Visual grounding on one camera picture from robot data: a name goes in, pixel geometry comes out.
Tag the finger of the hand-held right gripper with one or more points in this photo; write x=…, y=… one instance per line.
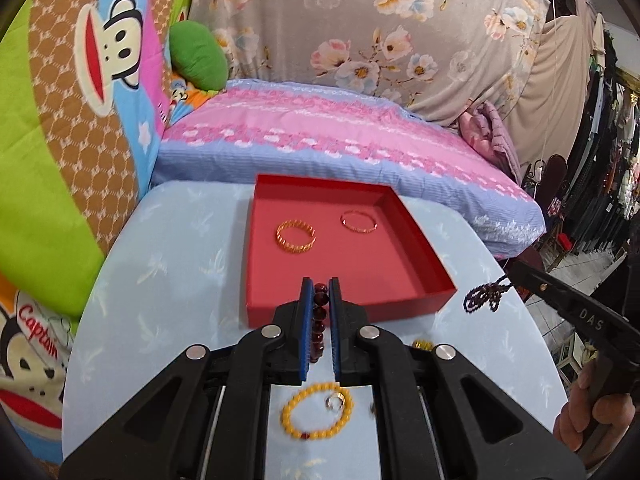
x=535, y=282

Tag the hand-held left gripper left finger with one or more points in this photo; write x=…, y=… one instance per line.
x=305, y=340

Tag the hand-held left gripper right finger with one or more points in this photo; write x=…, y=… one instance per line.
x=336, y=340

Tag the red shallow box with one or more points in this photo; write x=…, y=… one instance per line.
x=390, y=270

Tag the person's right hand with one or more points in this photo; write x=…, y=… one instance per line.
x=572, y=410

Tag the dark chair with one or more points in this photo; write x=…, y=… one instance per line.
x=552, y=185

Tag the thin rose gold bangle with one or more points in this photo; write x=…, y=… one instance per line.
x=345, y=224

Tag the row of hanging clothes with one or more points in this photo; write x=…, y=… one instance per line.
x=605, y=160

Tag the pink quilted cloth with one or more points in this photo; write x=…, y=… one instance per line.
x=487, y=135

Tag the beige curtain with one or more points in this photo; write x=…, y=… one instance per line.
x=550, y=85

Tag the pink and blue pillow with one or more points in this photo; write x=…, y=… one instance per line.
x=325, y=125

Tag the green cushion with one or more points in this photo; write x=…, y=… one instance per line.
x=197, y=55

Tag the colourful monkey print blanket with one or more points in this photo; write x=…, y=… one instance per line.
x=75, y=135

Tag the grey floral sheet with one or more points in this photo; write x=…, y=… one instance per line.
x=350, y=10

